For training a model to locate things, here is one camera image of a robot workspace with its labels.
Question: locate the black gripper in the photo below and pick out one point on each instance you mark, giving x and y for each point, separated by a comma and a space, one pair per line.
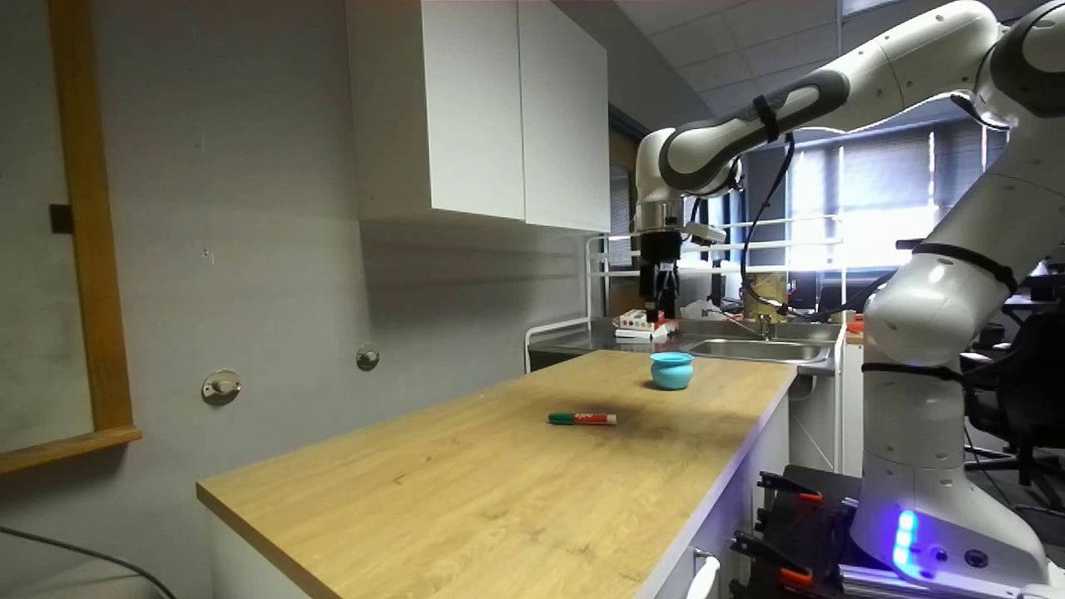
659, 286

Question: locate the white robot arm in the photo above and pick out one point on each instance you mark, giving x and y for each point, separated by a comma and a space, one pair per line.
917, 511

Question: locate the blue vase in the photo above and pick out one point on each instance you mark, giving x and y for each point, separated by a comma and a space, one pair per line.
669, 369

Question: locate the steel sink counter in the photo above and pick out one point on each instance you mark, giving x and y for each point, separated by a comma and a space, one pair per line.
806, 345

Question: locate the black orange clamp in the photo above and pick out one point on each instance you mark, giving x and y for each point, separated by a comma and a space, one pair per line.
795, 548

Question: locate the wooden framed board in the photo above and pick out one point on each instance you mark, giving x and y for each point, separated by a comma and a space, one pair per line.
95, 256

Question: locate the white wall cabinet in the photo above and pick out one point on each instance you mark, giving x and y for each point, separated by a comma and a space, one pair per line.
478, 107

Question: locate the round wall fitting right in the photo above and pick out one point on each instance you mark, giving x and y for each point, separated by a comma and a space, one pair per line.
367, 359

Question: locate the round wall fitting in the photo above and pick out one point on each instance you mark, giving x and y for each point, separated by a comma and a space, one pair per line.
367, 359
220, 388

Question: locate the round wall fitting left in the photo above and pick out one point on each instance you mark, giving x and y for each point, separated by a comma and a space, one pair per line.
220, 388

